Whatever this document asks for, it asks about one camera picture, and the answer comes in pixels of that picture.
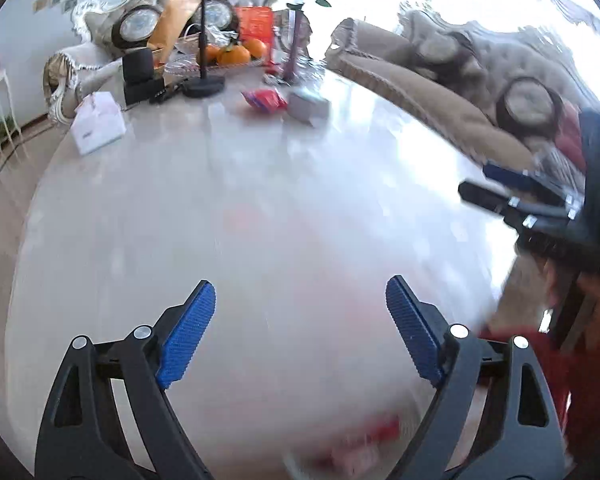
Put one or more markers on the black phone stand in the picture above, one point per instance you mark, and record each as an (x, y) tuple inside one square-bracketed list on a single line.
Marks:
[(203, 87)]

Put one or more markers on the small green plant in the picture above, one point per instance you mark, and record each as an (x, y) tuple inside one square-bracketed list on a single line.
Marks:
[(7, 125)]

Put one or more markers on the flat black box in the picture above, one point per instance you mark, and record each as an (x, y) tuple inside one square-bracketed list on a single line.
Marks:
[(142, 91)]

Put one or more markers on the red snack packet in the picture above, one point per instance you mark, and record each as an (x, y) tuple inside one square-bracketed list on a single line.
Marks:
[(264, 100)]

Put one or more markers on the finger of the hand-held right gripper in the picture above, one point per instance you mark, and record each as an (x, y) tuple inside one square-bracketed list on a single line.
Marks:
[(510, 177), (490, 197)]

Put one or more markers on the orange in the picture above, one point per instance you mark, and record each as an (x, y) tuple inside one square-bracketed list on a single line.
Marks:
[(256, 48), (234, 55), (210, 55)]

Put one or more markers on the beige tufted sofa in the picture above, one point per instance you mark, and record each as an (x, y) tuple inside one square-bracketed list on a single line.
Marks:
[(420, 90)]

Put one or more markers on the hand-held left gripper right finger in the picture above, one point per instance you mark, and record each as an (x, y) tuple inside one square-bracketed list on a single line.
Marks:
[(415, 330)]

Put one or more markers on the blurred red packet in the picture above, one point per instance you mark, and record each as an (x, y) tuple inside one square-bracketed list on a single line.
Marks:
[(370, 440)]

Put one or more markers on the purple glass vase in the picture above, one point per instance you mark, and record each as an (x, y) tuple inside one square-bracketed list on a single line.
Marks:
[(291, 50)]

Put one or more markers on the white tissue box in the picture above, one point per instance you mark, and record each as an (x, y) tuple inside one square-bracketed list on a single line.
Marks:
[(97, 122)]

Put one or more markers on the red gift box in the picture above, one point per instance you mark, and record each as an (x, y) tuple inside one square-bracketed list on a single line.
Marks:
[(254, 24)]

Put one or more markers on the small grey box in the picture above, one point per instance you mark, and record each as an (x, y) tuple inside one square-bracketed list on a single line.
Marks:
[(307, 107)]

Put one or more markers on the glass fruit tray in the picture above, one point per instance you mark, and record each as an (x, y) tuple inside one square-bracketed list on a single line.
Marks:
[(180, 62)]

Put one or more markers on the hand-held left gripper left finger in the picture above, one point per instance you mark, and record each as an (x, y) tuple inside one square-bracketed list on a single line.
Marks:
[(187, 335)]

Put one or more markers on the cream ornate sofa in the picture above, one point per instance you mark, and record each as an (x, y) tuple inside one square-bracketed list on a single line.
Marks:
[(100, 20)]

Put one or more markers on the round dark-rimmed cushion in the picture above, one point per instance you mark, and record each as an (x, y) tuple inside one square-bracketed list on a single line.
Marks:
[(220, 12), (437, 55), (527, 107), (137, 25)]

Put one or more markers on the yellow paper envelope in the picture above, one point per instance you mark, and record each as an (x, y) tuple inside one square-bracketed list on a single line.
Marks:
[(172, 20)]

